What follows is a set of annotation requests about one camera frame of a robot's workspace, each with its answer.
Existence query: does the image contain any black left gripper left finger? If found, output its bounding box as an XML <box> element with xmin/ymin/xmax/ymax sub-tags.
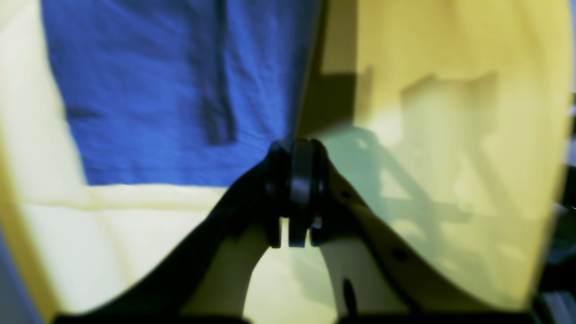
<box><xmin>55</xmin><ymin>139</ymin><xmax>315</xmax><ymax>322</ymax></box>

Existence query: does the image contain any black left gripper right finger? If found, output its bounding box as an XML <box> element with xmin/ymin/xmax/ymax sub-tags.
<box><xmin>311</xmin><ymin>139</ymin><xmax>495</xmax><ymax>322</ymax></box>

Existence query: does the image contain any blue grey T-shirt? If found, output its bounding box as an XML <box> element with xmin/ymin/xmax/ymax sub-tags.
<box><xmin>40</xmin><ymin>0</ymin><xmax>321</xmax><ymax>187</ymax></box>

